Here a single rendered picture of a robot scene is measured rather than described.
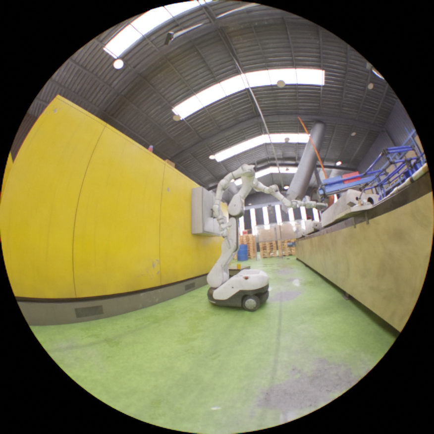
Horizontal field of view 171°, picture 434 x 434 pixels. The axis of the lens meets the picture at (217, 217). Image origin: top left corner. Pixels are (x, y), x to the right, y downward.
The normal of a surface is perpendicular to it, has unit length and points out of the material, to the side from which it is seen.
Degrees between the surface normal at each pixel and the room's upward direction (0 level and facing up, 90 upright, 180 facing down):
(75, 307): 90
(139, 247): 90
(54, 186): 90
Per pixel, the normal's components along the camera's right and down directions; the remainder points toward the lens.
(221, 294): -0.38, -0.19
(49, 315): 0.91, -0.13
